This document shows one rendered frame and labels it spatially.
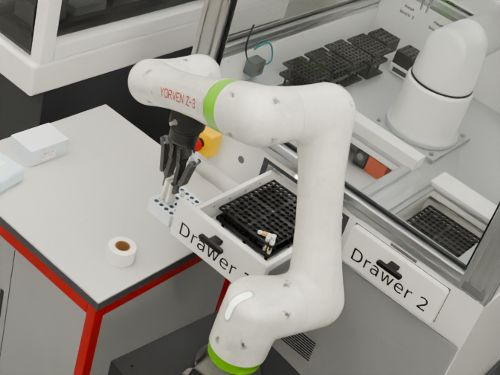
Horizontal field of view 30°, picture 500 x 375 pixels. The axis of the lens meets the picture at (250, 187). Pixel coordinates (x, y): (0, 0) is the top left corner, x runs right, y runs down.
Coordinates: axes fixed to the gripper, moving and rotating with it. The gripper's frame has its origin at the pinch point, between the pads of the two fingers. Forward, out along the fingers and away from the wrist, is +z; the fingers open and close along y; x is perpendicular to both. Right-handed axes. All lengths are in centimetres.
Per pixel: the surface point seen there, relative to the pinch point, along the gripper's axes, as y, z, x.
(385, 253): 52, -8, 24
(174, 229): 12.4, 0.0, -9.9
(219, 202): 13.7, -4.3, 3.7
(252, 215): 23.2, -6.2, 5.5
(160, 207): 1.0, 4.1, -3.3
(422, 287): 64, -6, 24
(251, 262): 35.8, -7.2, -9.0
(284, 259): 37.8, -4.5, 2.1
